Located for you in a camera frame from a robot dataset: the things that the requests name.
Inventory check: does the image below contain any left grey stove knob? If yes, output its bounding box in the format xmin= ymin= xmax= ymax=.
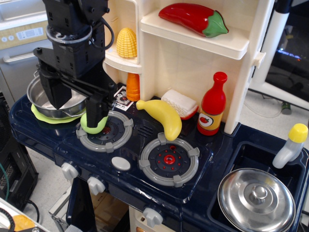
xmin=61 ymin=162 xmax=79 ymax=181

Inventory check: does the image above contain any grey stove knob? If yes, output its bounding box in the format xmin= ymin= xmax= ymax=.
xmin=61 ymin=162 xmax=79 ymax=181
xmin=143 ymin=207 xmax=163 ymax=228
xmin=87 ymin=177 xmax=106 ymax=195

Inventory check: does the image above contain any green toy pear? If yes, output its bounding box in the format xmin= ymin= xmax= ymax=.
xmin=80 ymin=113 xmax=108 ymax=134

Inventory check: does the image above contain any middle grey stove knob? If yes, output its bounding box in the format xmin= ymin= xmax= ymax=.
xmin=87 ymin=177 xmax=106 ymax=195

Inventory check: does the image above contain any grey toy faucet yellow knob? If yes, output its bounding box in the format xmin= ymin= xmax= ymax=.
xmin=272 ymin=123 xmax=309 ymax=169

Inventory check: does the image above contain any green plastic plate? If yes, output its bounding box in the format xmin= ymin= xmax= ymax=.
xmin=31 ymin=104 xmax=86 ymax=124

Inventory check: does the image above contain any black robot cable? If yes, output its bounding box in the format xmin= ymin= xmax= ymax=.
xmin=89 ymin=17 xmax=115 ymax=51

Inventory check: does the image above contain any grey metal cabinet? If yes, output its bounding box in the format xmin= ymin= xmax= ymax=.
xmin=0 ymin=0 xmax=51 ymax=107

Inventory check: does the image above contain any orange toy carrot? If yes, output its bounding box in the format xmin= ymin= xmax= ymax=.
xmin=126 ymin=72 xmax=140 ymax=102

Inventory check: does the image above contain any white toy cake slice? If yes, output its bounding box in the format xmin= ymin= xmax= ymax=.
xmin=161 ymin=89 xmax=198 ymax=120

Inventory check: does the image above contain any yellow toy corn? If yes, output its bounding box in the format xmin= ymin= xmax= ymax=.
xmin=116 ymin=28 xmax=137 ymax=58

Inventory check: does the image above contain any right grey stove knob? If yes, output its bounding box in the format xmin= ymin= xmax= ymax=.
xmin=143 ymin=207 xmax=163 ymax=228

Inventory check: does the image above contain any stainless steel pot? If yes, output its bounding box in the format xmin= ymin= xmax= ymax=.
xmin=27 ymin=71 xmax=86 ymax=120

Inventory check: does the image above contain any cream toy kitchen shelf unit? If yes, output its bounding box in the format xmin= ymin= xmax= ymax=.
xmin=103 ymin=0 xmax=274 ymax=134

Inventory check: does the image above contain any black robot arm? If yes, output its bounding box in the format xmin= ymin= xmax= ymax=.
xmin=33 ymin=0 xmax=117 ymax=128

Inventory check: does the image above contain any dark blue toy kitchen counter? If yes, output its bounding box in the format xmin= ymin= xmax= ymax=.
xmin=10 ymin=96 xmax=309 ymax=232

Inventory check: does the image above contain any red toy ketchup bottle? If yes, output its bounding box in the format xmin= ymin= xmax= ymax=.
xmin=197 ymin=72 xmax=227 ymax=136

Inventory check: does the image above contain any right grey burner ring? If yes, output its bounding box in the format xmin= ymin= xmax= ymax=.
xmin=138 ymin=132 xmax=200 ymax=188

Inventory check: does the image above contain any grey burner ring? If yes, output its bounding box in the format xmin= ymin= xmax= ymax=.
xmin=138 ymin=132 xmax=200 ymax=188
xmin=76 ymin=110 xmax=134 ymax=154

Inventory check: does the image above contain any grey oval button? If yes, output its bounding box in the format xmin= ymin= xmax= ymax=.
xmin=111 ymin=157 xmax=131 ymax=171

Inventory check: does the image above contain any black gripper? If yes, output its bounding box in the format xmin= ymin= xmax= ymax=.
xmin=33 ymin=25 xmax=117 ymax=128

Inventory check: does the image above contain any red toy chili pepper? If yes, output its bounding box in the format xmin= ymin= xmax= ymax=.
xmin=158 ymin=3 xmax=229 ymax=38

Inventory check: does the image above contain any left grey burner ring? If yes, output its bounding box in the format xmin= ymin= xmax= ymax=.
xmin=76 ymin=110 xmax=134 ymax=154

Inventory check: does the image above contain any yellow toy banana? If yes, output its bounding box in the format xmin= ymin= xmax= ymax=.
xmin=136 ymin=100 xmax=182 ymax=141

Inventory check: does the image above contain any stainless steel lid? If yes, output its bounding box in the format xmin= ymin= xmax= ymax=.
xmin=217 ymin=168 xmax=296 ymax=232

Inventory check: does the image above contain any black computer case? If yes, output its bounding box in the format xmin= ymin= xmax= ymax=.
xmin=0 ymin=99 xmax=38 ymax=211

